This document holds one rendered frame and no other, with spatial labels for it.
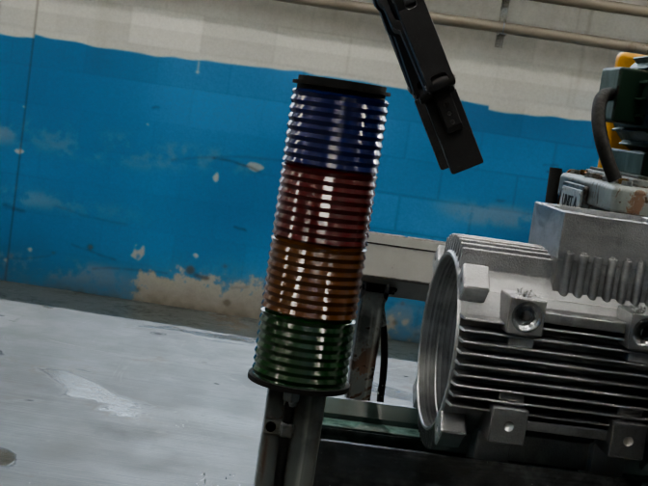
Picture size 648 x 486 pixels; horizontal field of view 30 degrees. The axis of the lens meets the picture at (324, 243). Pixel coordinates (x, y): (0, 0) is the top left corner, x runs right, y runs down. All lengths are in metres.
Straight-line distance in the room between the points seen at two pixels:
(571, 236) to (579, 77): 5.69
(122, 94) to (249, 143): 0.74
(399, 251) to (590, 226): 0.31
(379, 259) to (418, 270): 0.04
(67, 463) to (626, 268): 0.61
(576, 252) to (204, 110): 5.70
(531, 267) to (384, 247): 0.29
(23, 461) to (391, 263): 0.43
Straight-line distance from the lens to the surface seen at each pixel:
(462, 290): 0.99
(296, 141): 0.72
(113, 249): 6.80
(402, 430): 1.13
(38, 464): 1.29
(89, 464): 1.31
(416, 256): 1.29
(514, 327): 0.98
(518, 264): 1.03
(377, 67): 6.61
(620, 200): 1.54
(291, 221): 0.72
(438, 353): 1.14
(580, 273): 1.03
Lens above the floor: 1.20
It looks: 6 degrees down
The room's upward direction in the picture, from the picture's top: 8 degrees clockwise
